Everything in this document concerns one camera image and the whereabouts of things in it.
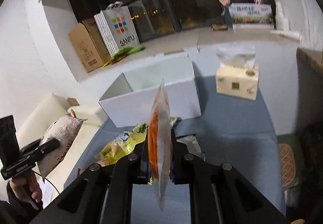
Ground left hand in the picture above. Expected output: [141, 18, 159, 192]
[9, 171, 42, 203]

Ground blue table cloth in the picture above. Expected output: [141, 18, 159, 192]
[64, 76, 286, 224]

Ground white cardboard storage box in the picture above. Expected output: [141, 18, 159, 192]
[99, 54, 201, 128]

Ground white sofa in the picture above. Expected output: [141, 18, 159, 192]
[17, 94, 108, 206]

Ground printed tissue box on sill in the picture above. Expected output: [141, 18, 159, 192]
[228, 3, 274, 29]

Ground green snack packets on sill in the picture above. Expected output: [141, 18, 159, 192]
[103, 46, 146, 67]

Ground yellow tissue pack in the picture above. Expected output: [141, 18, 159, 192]
[215, 45, 259, 100]

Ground white patterned snack bag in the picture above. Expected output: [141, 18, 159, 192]
[37, 115, 84, 179]

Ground yellow Lays chips bag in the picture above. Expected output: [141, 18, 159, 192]
[96, 131, 146, 167]

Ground brown cardboard box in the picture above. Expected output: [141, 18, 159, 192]
[68, 18, 111, 73]

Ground white Sanfu shopping bag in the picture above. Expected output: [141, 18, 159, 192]
[94, 1, 140, 57]

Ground orange clear snack bag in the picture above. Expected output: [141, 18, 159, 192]
[147, 81, 172, 211]

